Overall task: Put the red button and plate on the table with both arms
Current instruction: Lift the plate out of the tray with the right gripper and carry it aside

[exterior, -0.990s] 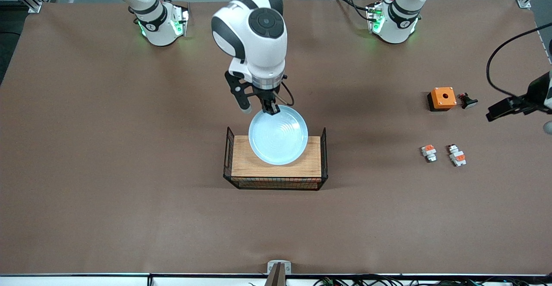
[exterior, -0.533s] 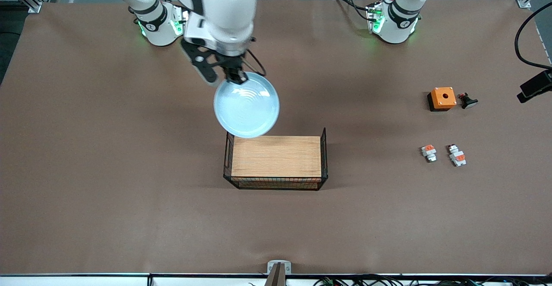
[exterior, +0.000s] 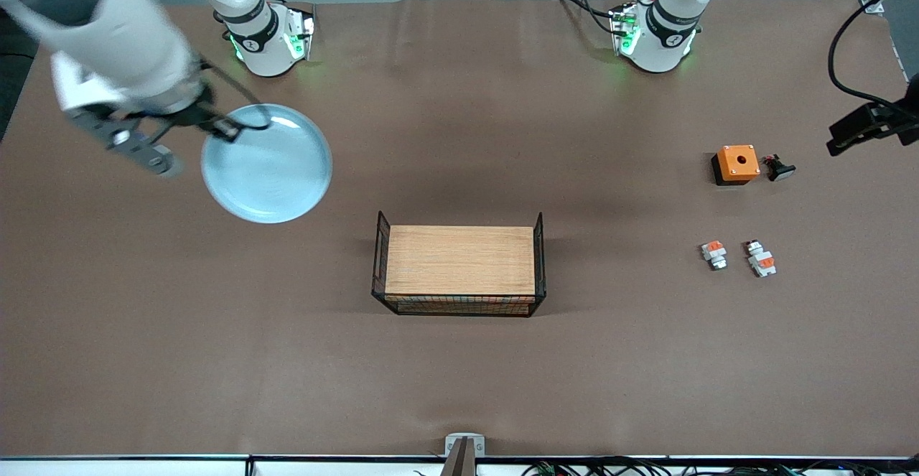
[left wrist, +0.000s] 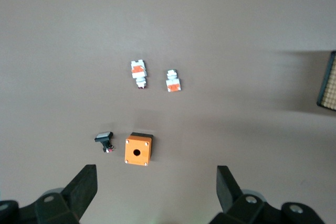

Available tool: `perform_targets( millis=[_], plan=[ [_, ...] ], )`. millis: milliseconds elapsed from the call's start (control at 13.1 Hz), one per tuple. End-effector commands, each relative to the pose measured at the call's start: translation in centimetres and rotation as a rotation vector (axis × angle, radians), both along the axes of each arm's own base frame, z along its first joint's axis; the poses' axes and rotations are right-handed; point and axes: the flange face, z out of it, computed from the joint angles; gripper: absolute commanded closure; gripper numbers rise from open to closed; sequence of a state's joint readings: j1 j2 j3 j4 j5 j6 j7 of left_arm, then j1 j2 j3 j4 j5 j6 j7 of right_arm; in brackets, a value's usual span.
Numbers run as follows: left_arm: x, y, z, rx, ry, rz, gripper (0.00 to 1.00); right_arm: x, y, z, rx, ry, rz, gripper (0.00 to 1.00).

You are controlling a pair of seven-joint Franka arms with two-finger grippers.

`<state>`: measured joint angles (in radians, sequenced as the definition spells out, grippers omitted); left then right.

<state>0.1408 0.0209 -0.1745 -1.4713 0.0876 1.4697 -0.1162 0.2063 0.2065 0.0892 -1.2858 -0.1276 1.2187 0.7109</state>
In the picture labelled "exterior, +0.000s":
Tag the orange button enclosure box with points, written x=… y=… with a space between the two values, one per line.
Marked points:
x=737 y=163

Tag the white table edge rail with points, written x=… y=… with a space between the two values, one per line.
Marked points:
x=143 y=466

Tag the grey metal bracket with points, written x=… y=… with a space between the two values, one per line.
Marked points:
x=464 y=438

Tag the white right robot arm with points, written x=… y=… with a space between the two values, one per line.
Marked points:
x=108 y=24

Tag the white orange contact block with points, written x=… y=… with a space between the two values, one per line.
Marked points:
x=714 y=254
x=760 y=258

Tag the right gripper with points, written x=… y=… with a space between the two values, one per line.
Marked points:
x=200 y=112

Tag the brown table cover mat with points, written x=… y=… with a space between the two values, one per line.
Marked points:
x=215 y=318

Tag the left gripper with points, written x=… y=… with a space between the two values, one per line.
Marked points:
x=870 y=120

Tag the light blue plate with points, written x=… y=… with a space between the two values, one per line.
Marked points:
x=269 y=167

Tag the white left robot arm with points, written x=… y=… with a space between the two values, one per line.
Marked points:
x=668 y=31

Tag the black push button head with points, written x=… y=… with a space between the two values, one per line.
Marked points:
x=780 y=169

